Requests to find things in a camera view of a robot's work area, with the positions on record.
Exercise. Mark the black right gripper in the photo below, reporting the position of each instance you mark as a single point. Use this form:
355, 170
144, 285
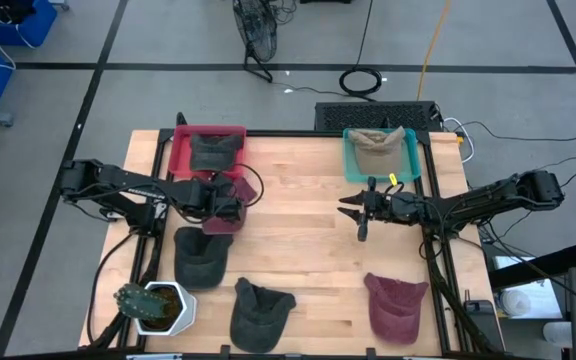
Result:
393, 207

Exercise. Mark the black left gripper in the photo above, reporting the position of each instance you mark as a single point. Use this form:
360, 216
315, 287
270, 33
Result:
213, 197

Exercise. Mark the maroon baseball cap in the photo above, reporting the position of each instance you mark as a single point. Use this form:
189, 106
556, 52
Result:
223, 226
395, 310

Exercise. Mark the dark grey baseball cap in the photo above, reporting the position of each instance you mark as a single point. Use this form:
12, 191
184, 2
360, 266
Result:
213, 152
200, 260
260, 320

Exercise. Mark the tan baseball cap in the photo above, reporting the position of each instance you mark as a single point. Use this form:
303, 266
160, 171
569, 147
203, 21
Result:
378, 155

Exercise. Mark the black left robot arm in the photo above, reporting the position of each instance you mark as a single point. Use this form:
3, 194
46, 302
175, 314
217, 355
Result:
118, 177

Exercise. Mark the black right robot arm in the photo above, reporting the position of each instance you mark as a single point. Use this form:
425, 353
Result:
493, 197

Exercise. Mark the teal translucent plastic bin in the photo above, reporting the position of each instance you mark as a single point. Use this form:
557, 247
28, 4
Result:
350, 170

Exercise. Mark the red translucent plastic bin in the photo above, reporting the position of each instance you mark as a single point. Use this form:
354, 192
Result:
180, 150

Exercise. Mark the black perforated computer case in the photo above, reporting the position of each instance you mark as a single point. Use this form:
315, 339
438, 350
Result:
378, 116

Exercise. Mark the white hexagonal planter pot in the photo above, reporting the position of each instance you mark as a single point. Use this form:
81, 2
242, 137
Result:
188, 305

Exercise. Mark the green cactus plant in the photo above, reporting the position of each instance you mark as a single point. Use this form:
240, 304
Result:
143, 302

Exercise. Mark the black handheld device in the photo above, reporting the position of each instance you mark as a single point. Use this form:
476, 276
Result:
480, 312

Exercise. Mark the white paper roll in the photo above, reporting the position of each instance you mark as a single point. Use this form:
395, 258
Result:
558, 334
515, 302

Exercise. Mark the black desk beam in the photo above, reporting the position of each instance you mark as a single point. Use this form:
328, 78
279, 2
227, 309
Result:
543, 265

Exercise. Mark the black aluminium table frame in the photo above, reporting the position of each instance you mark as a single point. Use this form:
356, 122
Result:
293, 133

